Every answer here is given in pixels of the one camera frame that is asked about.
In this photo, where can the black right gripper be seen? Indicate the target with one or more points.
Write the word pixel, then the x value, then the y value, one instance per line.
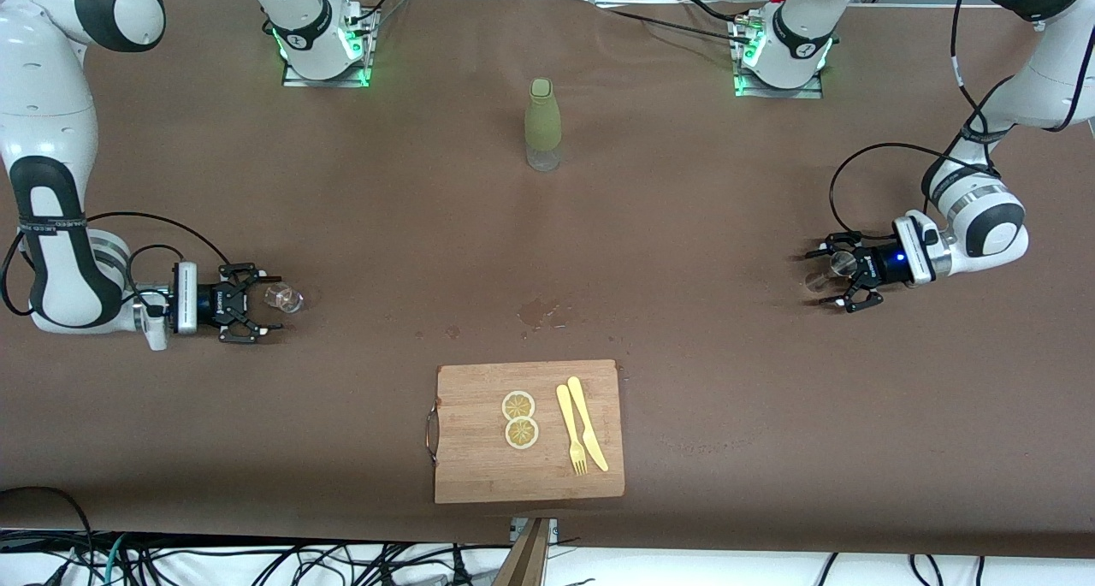
pixel 212 300

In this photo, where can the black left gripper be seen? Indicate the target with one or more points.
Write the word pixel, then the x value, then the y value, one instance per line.
pixel 874 267

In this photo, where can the shiny steel jigger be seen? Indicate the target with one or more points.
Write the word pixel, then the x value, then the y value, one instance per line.
pixel 843 264

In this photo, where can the clear glass measuring cup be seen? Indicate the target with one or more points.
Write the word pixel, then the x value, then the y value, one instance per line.
pixel 285 298

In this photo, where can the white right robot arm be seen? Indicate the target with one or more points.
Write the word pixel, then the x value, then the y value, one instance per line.
pixel 43 98

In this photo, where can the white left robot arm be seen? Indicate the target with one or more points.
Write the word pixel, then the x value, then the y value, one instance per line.
pixel 1052 81

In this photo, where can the brown table cover sheet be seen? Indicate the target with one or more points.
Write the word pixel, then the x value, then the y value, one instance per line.
pixel 257 440

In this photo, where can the wooden cutting board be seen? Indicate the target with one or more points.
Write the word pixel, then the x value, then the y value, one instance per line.
pixel 479 475

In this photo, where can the yellow lemon slice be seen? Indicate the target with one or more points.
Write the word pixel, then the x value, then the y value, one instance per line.
pixel 517 403
pixel 522 435

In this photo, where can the liquid spill puddle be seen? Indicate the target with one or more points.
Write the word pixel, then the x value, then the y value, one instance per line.
pixel 537 312

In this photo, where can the yellow plastic knife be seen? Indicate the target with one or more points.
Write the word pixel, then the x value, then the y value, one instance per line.
pixel 585 419

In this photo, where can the yellow plastic fork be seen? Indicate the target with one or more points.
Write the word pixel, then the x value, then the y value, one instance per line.
pixel 567 419

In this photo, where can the green sleeved glass bottle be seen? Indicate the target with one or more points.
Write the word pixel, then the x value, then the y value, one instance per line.
pixel 543 120

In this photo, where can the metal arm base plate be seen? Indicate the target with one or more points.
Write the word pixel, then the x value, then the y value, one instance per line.
pixel 742 85
pixel 364 60

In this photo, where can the brown wooden post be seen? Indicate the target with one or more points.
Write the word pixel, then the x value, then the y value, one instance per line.
pixel 523 560

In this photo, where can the small metal bracket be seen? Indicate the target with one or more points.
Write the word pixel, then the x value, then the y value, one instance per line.
pixel 553 528

